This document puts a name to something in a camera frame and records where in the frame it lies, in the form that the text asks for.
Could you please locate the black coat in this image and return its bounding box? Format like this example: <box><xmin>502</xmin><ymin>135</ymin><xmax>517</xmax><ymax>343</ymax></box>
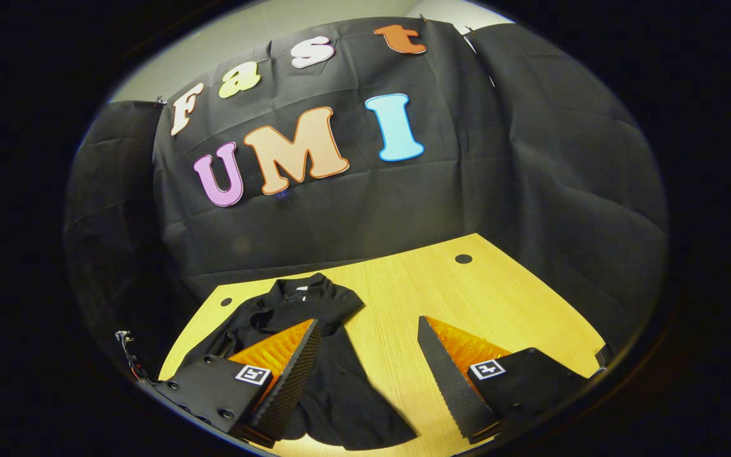
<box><xmin>178</xmin><ymin>273</ymin><xmax>418</xmax><ymax>451</ymax></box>

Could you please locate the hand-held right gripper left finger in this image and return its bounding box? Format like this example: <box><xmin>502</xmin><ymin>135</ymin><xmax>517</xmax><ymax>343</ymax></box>
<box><xmin>148</xmin><ymin>319</ymin><xmax>322</xmax><ymax>448</ymax></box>

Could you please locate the black backdrop cloth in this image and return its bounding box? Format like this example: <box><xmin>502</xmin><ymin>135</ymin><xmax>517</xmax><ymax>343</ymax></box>
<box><xmin>64</xmin><ymin>16</ymin><xmax>669</xmax><ymax>375</ymax></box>

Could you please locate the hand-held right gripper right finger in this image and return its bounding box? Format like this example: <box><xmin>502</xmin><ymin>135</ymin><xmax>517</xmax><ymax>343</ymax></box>
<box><xmin>416</xmin><ymin>315</ymin><xmax>595</xmax><ymax>445</ymax></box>

